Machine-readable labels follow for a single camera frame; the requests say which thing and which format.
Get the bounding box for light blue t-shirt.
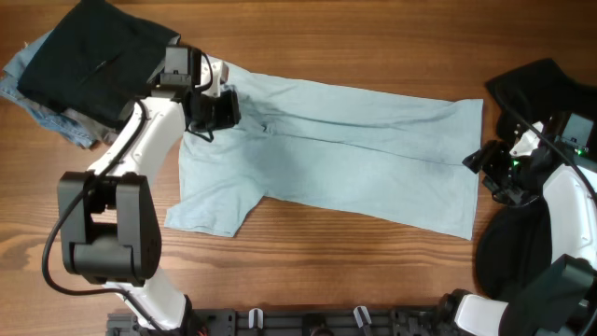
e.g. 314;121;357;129
165;65;483;239

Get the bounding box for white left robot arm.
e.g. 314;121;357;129
42;60;240;335

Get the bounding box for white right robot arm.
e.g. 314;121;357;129
435;115;596;335

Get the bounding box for black clothes pile right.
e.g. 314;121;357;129
475;59;596;301

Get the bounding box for grey folded garment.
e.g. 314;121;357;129
63;108;118;145

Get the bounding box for black folded garment on stack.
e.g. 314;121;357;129
18;0;180;130

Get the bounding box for blue denim folded jeans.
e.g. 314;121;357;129
1;32;98;148

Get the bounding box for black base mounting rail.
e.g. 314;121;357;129
105;305;458;336

